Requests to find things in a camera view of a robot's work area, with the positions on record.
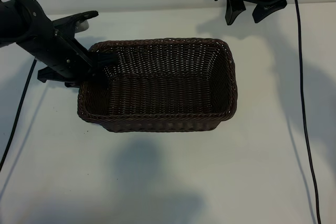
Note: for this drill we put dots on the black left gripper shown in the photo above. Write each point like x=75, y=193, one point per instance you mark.
x=60, y=56

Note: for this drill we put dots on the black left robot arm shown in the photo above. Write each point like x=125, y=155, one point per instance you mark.
x=11, y=19

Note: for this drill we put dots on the dark brown wicker basket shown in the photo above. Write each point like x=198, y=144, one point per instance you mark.
x=162, y=93

